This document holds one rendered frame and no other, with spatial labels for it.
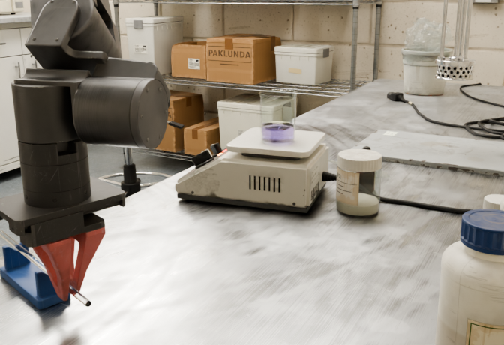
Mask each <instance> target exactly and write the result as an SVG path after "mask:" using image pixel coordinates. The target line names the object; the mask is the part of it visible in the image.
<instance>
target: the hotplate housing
mask: <svg viewBox="0 0 504 345"><path fill-rule="evenodd" d="M331 181H333V182H334V181H337V175H335V174H332V173H329V147H327V146H326V144H325V143H321V145H320V146H319V147H318V148H317V149H316V150H315V151H314V153H313V154H312V155H311V156H310V157H306V158H298V157H281V156H273V155H264V154H247V153H238V152H230V151H228V152H227V153H226V154H225V155H223V156H222V157H220V158H219V159H217V160H216V161H214V162H212V163H210V164H208V165H206V166H204V167H202V168H200V169H198V170H196V171H194V172H192V173H191V174H189V175H186V176H185V177H183V178H180V179H179V180H177V182H178V183H177V184H175V191H177V198H179V199H186V200H199V201H205V202H212V203H224V204H231V205H238V206H250V207H257V208H264V209H277V210H283V211H290V212H302V213H307V212H308V210H309V209H310V207H311V206H312V205H313V204H314V202H315V200H316V199H317V197H318V196H319V195H320V193H321V192H322V190H323V188H324V187H325V186H326V182H331Z"/></svg>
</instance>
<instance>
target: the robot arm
mask: <svg viewBox="0 0 504 345"><path fill-rule="evenodd" d="M30 10H31V32H30V34H29V36H28V39H27V41H26V42H25V46H26V47H27V49H28V50H29V52H30V53H31V54H32V55H33V56H34V57H35V59H36V60H37V61H38V63H39V64H40V65H41V67H42V68H26V70H25V75H24V77H22V78H19V79H14V80H13V82H12V83H11V90H12V97H13V109H14V116H15V122H16V135H17V139H18V149H19V161H20V168H21V174H22V186H23V193H18V194H15V195H12V196H6V197H2V198H0V220H3V219H5V220H6V221H7V222H8V224H9V230H10V231H11V232H12V233H14V234H15V235H17V236H19V237H20V242H21V243H23V244H24V245H25V246H26V247H28V248H32V249H33V250H34V252H35V253H36V254H37V256H38V257H39V259H40V261H41V262H42V263H43V265H44V267H45V269H46V271H47V274H48V275H49V278H50V280H51V282H52V285H53V286H54V289H55V291H56V293H57V296H58V297H59V298H61V299H62V300H63V301H67V300H68V293H69V286H70V285H71V286H72V287H74V288H75V289H76V290H78V291H79V292H80V290H81V287H82V285H83V281H84V278H85V276H86V272H87V269H88V267H89V265H90V263H91V261H92V259H93V257H94V255H95V253H96V251H97V249H98V247H99V245H100V244H101V242H102V240H103V238H104V236H105V234H106V230H105V220H104V219H103V218H102V217H100V216H98V215H96V214H94V213H93V212H96V211H100V210H102V209H108V208H110V207H113V206H118V205H120V206H122V207H125V206H126V202H125V192H124V191H123V190H121V189H119V188H117V187H114V186H112V185H111V184H107V183H106V182H104V181H101V180H99V179H97V178H94V177H90V173H89V155H88V146H87V144H89V145H99V146H118V147H127V148H137V149H155V148H157V147H158V146H159V145H160V143H161V141H162V139H163V138H164V134H165V132H166V129H167V121H168V103H169V100H170V90H169V89H168V87H167V84H166V83H165V82H164V79H163V77H162V76H161V73H160V71H159V70H158V68H157V66H156V64H155V63H153V62H150V61H138V60H131V59H124V58H122V50H121V45H120V40H119V33H118V29H117V28H116V25H115V24H114V22H113V19H112V14H111V10H110V3H109V0H30ZM75 240H77V241H78V242H79V250H78V254H77V258H76V265H75V268H74V247H75Z"/></svg>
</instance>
